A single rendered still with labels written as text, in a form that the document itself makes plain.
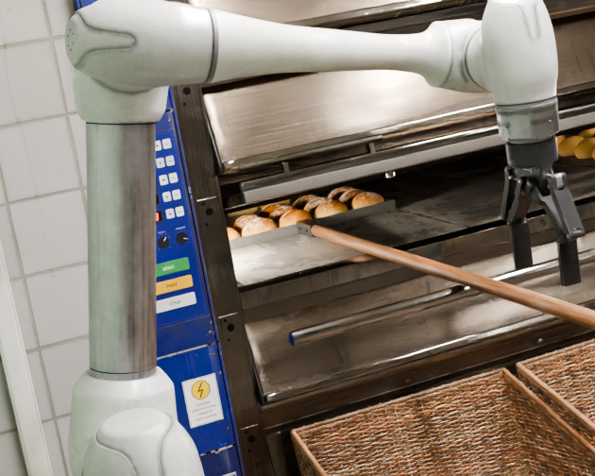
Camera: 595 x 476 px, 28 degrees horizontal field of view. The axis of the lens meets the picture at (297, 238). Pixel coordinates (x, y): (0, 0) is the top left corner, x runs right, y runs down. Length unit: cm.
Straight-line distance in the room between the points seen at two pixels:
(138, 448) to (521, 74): 75
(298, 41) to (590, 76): 140
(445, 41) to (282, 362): 104
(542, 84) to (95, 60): 64
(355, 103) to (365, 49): 91
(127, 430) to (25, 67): 103
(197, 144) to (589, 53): 99
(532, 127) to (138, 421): 70
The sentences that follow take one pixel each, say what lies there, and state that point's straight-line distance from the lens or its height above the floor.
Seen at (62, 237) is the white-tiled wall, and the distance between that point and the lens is 247.
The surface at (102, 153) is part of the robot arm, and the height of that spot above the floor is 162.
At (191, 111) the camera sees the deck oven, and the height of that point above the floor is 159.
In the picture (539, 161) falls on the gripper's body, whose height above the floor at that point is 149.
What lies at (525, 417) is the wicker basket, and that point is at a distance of 283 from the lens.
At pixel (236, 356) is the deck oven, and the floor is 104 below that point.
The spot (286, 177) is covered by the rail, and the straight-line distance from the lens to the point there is 243.
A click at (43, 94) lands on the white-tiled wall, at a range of 244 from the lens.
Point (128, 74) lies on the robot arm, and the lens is 155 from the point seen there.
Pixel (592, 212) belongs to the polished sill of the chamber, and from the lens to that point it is 297.
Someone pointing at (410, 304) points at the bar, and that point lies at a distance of 232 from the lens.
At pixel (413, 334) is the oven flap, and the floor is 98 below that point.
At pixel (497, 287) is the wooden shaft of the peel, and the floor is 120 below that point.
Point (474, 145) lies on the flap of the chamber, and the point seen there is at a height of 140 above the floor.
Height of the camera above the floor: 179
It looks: 12 degrees down
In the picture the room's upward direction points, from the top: 10 degrees counter-clockwise
